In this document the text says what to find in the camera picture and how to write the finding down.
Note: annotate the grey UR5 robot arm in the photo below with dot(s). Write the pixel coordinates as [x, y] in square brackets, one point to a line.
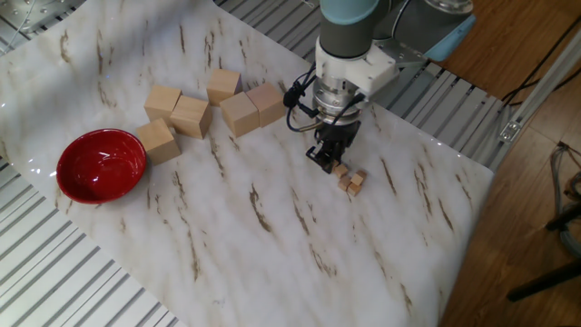
[349, 32]

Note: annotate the large wooden cube block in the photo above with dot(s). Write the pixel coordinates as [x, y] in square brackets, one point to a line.
[222, 86]
[265, 104]
[238, 115]
[161, 103]
[159, 143]
[190, 118]

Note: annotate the glossy marble pattern mat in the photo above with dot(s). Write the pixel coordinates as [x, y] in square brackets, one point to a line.
[272, 250]

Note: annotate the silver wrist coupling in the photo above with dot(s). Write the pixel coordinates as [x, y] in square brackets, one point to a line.
[336, 102]

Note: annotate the silver perforated mount plate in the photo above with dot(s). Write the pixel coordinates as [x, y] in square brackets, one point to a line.
[27, 13]

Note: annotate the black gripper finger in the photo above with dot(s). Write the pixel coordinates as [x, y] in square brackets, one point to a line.
[342, 152]
[323, 156]

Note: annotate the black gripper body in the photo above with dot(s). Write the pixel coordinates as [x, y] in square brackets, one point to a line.
[338, 135]

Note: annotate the aluminium frame post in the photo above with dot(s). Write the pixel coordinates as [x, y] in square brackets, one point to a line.
[535, 91]

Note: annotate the red glossy bowl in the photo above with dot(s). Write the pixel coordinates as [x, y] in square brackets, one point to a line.
[100, 168]

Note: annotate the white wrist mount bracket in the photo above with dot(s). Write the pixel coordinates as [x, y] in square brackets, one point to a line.
[372, 72]

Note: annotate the black stand legs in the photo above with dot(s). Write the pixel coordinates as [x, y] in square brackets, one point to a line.
[544, 281]

